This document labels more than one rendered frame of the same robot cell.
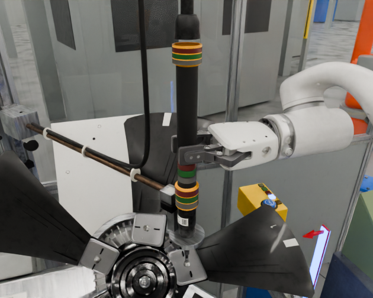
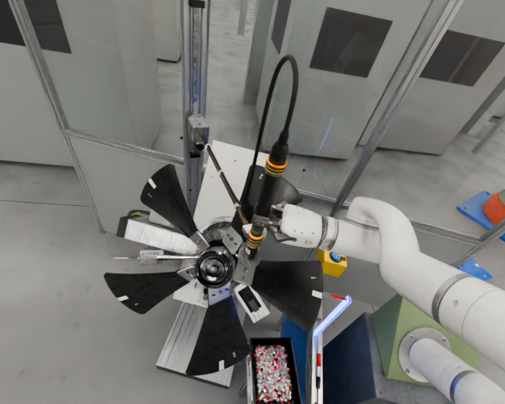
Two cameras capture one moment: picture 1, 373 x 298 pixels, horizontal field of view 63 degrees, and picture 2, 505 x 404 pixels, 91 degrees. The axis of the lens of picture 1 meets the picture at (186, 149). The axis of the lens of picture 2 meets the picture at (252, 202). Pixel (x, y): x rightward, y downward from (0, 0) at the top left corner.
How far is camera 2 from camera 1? 0.25 m
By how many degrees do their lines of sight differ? 23
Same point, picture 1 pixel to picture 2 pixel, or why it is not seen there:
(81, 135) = (228, 155)
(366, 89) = (386, 245)
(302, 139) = (339, 246)
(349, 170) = (442, 257)
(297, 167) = not seen: hidden behind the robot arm
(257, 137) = (306, 231)
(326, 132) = (361, 249)
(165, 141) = not seen: hidden behind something
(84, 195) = (216, 195)
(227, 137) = (288, 221)
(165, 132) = not seen: hidden behind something
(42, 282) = (171, 236)
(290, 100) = (351, 214)
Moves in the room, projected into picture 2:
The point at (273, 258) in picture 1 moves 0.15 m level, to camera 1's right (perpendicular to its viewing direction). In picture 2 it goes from (298, 296) to (344, 324)
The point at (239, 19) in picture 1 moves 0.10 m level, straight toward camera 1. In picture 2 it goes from (397, 102) to (391, 107)
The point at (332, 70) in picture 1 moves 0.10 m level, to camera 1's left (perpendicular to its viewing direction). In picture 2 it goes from (379, 216) to (333, 195)
